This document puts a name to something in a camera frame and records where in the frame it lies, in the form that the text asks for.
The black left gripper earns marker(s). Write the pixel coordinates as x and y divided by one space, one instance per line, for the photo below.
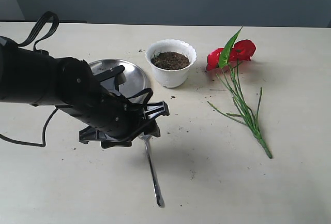
111 118

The stainless steel spork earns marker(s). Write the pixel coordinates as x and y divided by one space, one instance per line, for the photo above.
157 190

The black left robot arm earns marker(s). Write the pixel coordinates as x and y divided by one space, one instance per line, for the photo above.
33 78

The white scalloped flower pot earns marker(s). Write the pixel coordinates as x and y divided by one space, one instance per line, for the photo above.
171 78

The round stainless steel plate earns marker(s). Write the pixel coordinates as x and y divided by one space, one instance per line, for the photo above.
132 81

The artificial red flower stem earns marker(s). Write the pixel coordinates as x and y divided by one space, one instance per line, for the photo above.
228 59

